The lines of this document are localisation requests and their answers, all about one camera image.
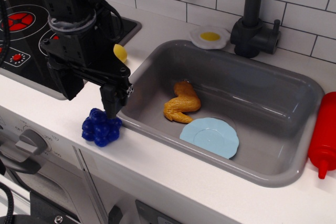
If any yellow toy potato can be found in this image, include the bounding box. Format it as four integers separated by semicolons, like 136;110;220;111
113;44;128;63

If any red ketchup bottle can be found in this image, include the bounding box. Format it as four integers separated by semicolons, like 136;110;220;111
308;92;335;179

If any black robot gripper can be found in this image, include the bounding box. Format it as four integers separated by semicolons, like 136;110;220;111
40;22;133;119

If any blue toy blueberry cluster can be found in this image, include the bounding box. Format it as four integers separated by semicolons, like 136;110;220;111
81;108;122;147

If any grey oven knob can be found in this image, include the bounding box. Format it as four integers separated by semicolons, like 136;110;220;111
15;129;48;155

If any white toy oven front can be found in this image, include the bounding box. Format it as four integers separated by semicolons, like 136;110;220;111
0;105;111;224

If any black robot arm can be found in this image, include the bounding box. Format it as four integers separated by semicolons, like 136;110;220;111
40;0;133;119

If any toy chicken wing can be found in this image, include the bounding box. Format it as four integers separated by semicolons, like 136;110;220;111
163;81;201;124

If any black braided cable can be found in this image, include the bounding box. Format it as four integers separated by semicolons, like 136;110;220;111
0;0;11;67

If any grey toy sink basin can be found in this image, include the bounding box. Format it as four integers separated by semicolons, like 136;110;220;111
119;40;324;187

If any toy fried egg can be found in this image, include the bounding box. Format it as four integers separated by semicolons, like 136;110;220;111
189;26;230;50

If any black toy stove top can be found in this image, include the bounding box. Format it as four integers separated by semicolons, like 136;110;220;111
0;0;142;101

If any light blue toy plate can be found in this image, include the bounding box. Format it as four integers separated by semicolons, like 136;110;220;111
180;118;239;159

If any dark grey toy faucet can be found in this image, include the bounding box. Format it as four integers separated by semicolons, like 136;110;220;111
171;0;282;59

